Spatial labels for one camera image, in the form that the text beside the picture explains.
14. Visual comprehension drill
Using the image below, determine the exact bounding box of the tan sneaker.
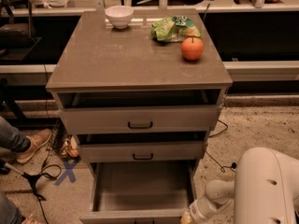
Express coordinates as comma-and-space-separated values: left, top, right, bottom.
17, 129, 51, 164

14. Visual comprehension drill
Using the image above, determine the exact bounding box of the grey drawer cabinet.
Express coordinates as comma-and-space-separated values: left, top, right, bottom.
45, 10, 234, 185

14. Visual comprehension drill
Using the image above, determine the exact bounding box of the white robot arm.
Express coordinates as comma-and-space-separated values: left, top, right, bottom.
180, 147, 299, 224

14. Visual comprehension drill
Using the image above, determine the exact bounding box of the white ceramic bowl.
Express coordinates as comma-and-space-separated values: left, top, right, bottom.
105, 6, 134, 29

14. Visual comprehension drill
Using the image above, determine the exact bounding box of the green snack bag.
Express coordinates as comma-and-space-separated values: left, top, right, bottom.
150, 15, 201, 43

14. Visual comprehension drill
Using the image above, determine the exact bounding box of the orange fruit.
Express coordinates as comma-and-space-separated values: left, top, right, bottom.
181, 37, 204, 61

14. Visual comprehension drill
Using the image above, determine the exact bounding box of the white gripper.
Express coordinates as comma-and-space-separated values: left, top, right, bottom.
180, 196, 234, 224

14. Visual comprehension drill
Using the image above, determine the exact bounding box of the black tripod stand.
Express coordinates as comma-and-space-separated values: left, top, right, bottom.
0, 159, 62, 201

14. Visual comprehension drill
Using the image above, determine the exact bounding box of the blue tape cross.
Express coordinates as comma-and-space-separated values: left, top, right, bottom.
54, 160, 78, 186

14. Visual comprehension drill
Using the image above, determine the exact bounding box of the grey drawer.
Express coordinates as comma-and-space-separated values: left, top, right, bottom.
80, 161, 196, 224
59, 105, 221, 134
74, 135, 207, 163

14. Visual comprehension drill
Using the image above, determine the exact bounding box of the person's leg in jeans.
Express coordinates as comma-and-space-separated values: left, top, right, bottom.
0, 117, 31, 153

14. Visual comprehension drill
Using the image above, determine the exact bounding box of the crumpled wrapper on floor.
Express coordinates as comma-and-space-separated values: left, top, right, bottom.
60, 137, 79, 159

